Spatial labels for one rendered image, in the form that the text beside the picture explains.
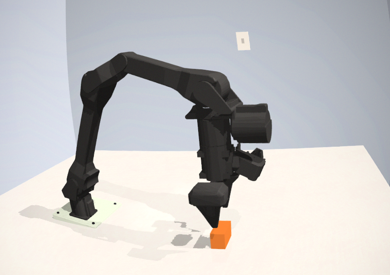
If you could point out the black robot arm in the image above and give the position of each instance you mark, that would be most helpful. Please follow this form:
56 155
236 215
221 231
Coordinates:
219 112

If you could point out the orange block with dark square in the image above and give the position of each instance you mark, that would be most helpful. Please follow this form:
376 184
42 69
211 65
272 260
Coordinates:
219 237

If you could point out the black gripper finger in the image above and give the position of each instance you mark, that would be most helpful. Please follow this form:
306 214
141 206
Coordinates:
211 214
229 184

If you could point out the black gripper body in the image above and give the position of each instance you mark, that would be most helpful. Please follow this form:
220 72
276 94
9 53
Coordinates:
213 162

